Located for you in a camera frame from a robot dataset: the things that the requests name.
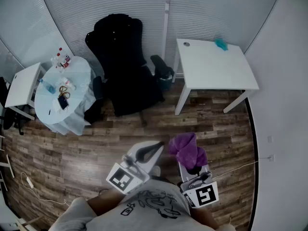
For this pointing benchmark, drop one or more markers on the small white bottle red label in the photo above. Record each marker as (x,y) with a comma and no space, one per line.
(67,82)

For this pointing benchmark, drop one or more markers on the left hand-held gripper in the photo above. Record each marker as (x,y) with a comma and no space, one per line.
(120,177)

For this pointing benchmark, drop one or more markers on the purple cloth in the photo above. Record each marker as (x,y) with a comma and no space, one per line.
(187,150)

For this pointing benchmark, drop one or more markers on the white wall switch plate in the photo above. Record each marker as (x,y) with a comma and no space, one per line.
(270,139)

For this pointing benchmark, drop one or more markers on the white square table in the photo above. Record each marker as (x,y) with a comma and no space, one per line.
(216,68)

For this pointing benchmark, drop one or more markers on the black swivel chair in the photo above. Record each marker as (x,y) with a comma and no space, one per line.
(8,119)

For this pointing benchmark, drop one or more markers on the white power adapter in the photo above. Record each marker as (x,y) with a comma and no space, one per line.
(29,182)

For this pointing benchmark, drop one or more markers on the black smartphone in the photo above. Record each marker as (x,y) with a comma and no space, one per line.
(63,102)

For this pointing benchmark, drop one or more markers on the small white table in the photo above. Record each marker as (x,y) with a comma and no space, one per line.
(21,85)

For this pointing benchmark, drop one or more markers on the teal cloth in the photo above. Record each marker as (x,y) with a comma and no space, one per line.
(221,43)

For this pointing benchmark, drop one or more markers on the black office chair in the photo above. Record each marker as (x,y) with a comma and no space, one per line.
(130,80)

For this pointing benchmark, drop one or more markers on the person's grey printed shirt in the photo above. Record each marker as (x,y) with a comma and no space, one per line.
(149,220)

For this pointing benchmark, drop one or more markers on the round table with blue tablecloth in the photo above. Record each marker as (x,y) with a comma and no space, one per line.
(77,105)

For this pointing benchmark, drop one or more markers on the bin with black bag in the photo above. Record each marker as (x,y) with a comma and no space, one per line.
(166,80)

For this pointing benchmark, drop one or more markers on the person's left forearm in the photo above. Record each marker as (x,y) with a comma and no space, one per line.
(106,201)

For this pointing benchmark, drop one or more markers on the blue label water bottle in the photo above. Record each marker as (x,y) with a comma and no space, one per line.
(48,87)

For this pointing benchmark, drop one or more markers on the person's right forearm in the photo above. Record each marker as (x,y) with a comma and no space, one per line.
(204,219)

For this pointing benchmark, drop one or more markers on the clear plastic bottle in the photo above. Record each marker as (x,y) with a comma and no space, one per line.
(54,62)

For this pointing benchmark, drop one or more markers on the person's white shoe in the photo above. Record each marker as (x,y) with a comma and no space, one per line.
(157,171)

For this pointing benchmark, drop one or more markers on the black jacket with white buttons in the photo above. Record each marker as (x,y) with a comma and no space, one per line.
(118,40)

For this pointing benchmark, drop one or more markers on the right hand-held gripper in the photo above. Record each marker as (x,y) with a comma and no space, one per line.
(204,194)

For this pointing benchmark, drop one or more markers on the white wall socket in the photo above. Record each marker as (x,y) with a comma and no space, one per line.
(271,157)

